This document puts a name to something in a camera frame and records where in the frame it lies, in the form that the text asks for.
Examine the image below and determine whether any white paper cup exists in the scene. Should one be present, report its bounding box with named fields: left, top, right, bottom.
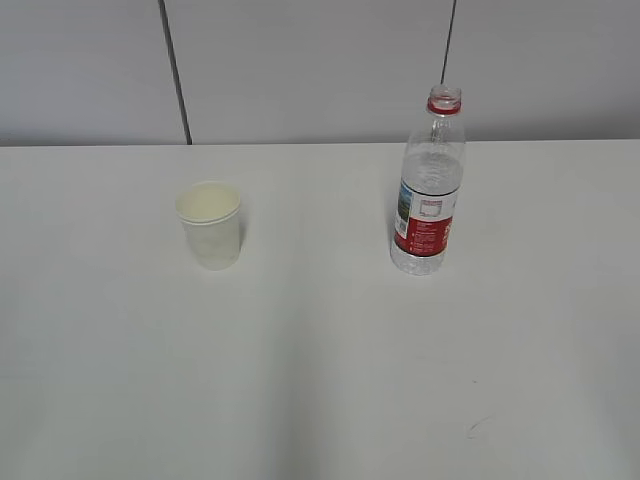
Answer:
left=175, top=181, right=241, bottom=271

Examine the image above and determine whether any clear water bottle red label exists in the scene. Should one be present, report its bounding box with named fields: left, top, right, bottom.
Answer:
left=390, top=85, right=466, bottom=276

